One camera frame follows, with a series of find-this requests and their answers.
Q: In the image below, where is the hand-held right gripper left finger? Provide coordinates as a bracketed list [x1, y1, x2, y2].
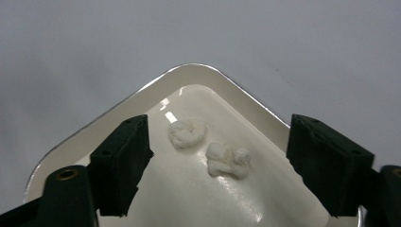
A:
[89, 113, 155, 218]

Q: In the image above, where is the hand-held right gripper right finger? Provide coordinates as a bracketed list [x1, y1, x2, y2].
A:
[286, 113, 376, 218]

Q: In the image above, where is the white marshmallow lump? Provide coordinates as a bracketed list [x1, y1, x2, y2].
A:
[204, 142, 253, 181]
[167, 119, 208, 149]

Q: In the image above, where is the white ceramic tray gold rim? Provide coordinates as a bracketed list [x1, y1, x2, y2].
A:
[23, 62, 367, 227]

